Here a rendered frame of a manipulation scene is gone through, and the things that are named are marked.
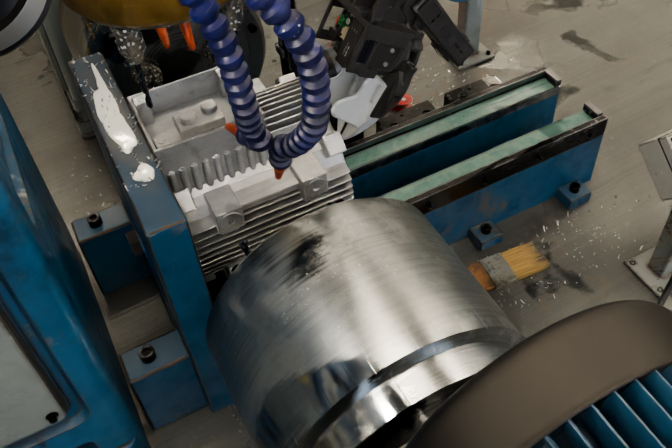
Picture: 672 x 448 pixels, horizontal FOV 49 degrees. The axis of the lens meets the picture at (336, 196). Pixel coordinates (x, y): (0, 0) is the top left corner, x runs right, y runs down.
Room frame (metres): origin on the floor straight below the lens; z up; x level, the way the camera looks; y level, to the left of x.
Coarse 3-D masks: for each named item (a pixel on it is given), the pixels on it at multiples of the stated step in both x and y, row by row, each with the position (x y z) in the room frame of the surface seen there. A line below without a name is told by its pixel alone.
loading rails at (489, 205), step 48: (480, 96) 0.84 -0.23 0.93; (528, 96) 0.85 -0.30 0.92; (384, 144) 0.77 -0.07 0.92; (432, 144) 0.77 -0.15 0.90; (480, 144) 0.81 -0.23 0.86; (528, 144) 0.74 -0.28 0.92; (576, 144) 0.75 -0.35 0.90; (384, 192) 0.74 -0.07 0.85; (432, 192) 0.66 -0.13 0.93; (480, 192) 0.69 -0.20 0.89; (528, 192) 0.72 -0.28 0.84; (576, 192) 0.73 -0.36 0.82; (480, 240) 0.66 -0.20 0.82
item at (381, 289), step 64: (256, 256) 0.40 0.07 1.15; (320, 256) 0.38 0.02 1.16; (384, 256) 0.38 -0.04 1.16; (448, 256) 0.40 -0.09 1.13; (256, 320) 0.34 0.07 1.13; (320, 320) 0.32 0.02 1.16; (384, 320) 0.31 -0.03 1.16; (448, 320) 0.31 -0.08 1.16; (256, 384) 0.30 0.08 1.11; (320, 384) 0.27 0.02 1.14; (384, 384) 0.27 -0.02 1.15; (448, 384) 0.26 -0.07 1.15
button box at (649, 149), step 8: (656, 136) 0.60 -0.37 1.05; (664, 136) 0.57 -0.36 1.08; (640, 144) 0.59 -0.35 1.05; (648, 144) 0.58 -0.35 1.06; (656, 144) 0.57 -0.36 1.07; (664, 144) 0.57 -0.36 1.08; (648, 152) 0.58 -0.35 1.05; (656, 152) 0.57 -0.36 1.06; (664, 152) 0.56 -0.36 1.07; (648, 160) 0.58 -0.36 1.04; (656, 160) 0.57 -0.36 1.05; (664, 160) 0.56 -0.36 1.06; (648, 168) 0.57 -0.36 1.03; (656, 168) 0.56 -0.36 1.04; (664, 168) 0.56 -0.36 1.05; (656, 176) 0.56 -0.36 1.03; (664, 176) 0.55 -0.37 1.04; (656, 184) 0.56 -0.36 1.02; (664, 184) 0.55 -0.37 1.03; (664, 192) 0.55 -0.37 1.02
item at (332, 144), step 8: (280, 80) 0.71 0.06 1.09; (328, 136) 0.60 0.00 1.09; (336, 136) 0.61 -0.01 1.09; (320, 144) 0.61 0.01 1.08; (328, 144) 0.60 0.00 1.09; (336, 144) 0.60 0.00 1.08; (344, 144) 0.60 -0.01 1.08; (328, 152) 0.59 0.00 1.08; (336, 152) 0.59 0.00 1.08; (176, 192) 0.53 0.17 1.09; (184, 192) 0.54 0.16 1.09; (184, 200) 0.53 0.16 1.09; (192, 200) 0.53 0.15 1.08; (184, 208) 0.52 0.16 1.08; (192, 208) 0.52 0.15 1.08; (208, 280) 0.52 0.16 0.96
